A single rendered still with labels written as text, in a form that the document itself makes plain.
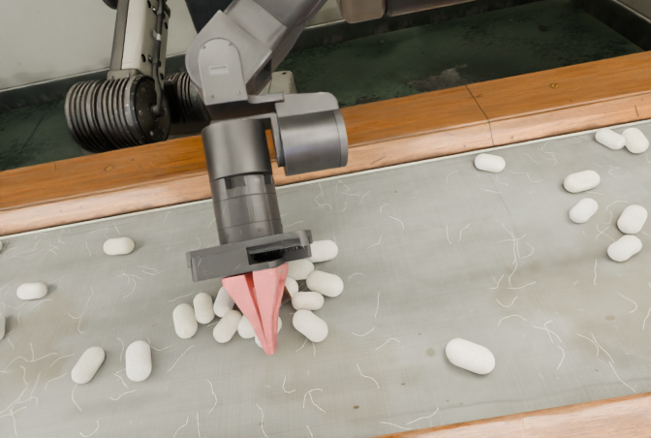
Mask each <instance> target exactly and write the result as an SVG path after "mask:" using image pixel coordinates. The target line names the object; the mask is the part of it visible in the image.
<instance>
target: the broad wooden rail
mask: <svg viewBox="0 0 651 438"><path fill-rule="evenodd" d="M340 111H341V114H342V116H343V120H344V123H345V128H346V133H347V140H348V164H347V166H346V167H342V168H336V169H330V170H324V171H318V172H308V173H302V174H296V175H290V176H286V175H285V172H284V168H283V167H281V168H278V166H277V162H276V157H275V152H274V146H273V141H272V135H271V131H270V130H265V134H266V140H267V145H268V151H269V156H270V162H271V167H272V172H273V175H272V176H273V178H274V183H275V187H280V186H285V185H291V184H296V183H301V182H306V181H312V180H318V179H323V178H329V177H334V176H339V175H344V174H350V173H355V172H365V171H371V170H376V169H381V168H386V167H392V166H398V165H403V164H409V163H414V162H419V161H424V160H430V159H435V158H441V157H446V156H451V155H456V154H462V153H467V152H473V151H478V150H484V149H489V148H494V147H500V146H505V145H511V144H516V143H522V142H526V141H536V140H542V139H547V138H553V137H558V136H564V135H569V134H574V133H580V132H585V131H591V130H596V129H602V128H606V127H612V126H617V125H623V124H628V123H634V122H638V121H644V120H649V119H651V50H650V51H644V52H640V53H634V54H629V55H624V56H618V57H613V58H608V59H603V60H598V61H592V62H587V63H582V64H576V65H572V66H567V67H561V68H556V69H550V70H545V71H540V72H535V73H530V74H524V75H519V76H514V77H508V78H499V79H494V80H489V81H483V82H478V83H473V84H467V85H462V86H457V87H452V88H447V89H441V90H436V91H431V92H425V93H420V94H415V95H410V96H405V97H399V98H394V99H389V100H383V101H379V102H373V103H368V104H363V105H357V106H352V107H347V108H342V109H340ZM210 199H212V196H211V190H210V183H209V177H208V171H207V165H206V160H205V154H204V148H203V141H202V135H198V136H192V137H186V138H180V139H175V140H170V141H160V142H154V143H150V144H145V145H139V146H134V147H129V148H123V149H118V150H112V151H108V152H103V153H97V154H92V155H86V156H81V157H77V158H71V159H66V160H60V161H55V162H50V163H44V164H40V165H35V166H29V167H24V168H18V169H13V170H8V171H2V172H0V237H1V236H7V235H17V234H22V233H28V232H33V231H38V230H43V229H49V228H55V227H60V226H66V225H71V224H76V223H81V222H87V221H92V220H98V219H103V218H109V217H113V216H119V215H124V214H130V213H135V212H141V211H146V210H151V209H157V208H162V207H168V206H173V205H179V204H184V203H193V202H199V201H204V200H210Z"/></svg>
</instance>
